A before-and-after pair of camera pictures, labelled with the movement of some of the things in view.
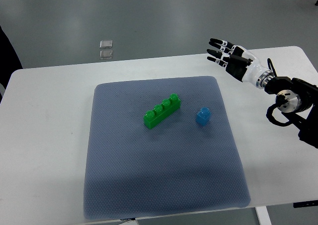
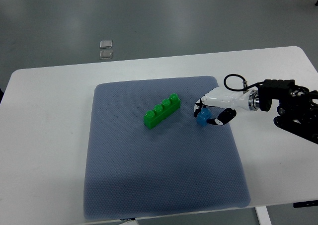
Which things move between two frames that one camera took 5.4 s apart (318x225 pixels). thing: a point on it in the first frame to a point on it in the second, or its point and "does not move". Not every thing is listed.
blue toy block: x=203 y=116 does not move
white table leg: x=263 y=215 does not move
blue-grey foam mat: x=178 y=166 does not move
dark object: x=9 y=60 to x=1 y=95
